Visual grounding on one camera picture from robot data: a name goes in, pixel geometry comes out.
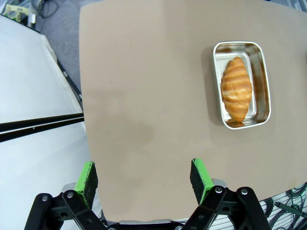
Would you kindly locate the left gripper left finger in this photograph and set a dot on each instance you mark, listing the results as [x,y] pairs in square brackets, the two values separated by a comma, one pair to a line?
[86,187]

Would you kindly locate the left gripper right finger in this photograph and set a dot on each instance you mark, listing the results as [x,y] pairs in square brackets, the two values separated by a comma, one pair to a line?
[201,182]

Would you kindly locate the golden croissant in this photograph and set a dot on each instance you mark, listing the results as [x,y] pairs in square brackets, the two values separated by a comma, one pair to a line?
[236,88]

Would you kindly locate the rectangular steel container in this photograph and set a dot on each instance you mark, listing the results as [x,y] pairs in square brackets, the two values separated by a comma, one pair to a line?
[261,95]

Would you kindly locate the black metal bar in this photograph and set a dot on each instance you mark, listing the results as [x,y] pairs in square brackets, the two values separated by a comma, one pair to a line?
[36,130]
[36,121]

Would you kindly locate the white side panel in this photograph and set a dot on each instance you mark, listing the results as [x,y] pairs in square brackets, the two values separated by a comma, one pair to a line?
[31,83]

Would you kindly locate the yellow packaging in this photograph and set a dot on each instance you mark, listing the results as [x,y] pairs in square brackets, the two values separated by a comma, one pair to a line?
[16,9]

